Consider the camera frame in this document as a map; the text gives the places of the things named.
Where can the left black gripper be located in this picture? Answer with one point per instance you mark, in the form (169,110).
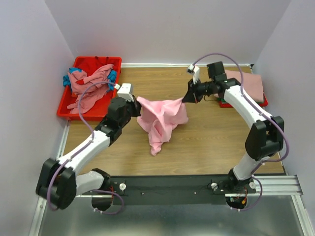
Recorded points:
(137,106)

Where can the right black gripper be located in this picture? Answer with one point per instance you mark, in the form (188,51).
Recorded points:
(192,96)

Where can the light pink t shirt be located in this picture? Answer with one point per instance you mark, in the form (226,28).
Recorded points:
(159,119)

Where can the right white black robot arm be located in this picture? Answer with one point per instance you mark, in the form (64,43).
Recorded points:
(265,135)

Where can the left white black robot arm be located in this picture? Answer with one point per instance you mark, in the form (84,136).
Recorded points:
(60,181)

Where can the folded green shirt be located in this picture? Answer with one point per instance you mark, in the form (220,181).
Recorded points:
(222,100)

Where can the blue crumpled shirt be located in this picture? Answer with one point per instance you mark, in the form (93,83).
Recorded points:
(112,77)

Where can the red plastic bin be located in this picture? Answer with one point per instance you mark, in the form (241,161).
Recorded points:
(99,110)

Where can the folded dusty pink shirt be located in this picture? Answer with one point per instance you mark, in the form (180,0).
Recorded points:
(252,84)

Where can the crumpled dusty pink shirt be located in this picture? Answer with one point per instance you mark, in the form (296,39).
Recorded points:
(89,89)

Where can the red shirt in bin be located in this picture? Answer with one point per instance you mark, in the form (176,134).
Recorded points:
(90,64)

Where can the folded red shirt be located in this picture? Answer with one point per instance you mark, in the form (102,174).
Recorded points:
(264,103)

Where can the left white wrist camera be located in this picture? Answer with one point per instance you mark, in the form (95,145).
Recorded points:
(125,92)

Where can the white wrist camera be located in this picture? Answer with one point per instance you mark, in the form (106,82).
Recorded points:
(125,92)
(194,71)

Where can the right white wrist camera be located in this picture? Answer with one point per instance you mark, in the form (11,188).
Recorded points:
(194,71)

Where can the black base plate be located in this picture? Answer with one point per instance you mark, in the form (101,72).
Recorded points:
(174,190)

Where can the aluminium rail frame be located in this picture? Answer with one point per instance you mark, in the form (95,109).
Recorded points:
(265,186)

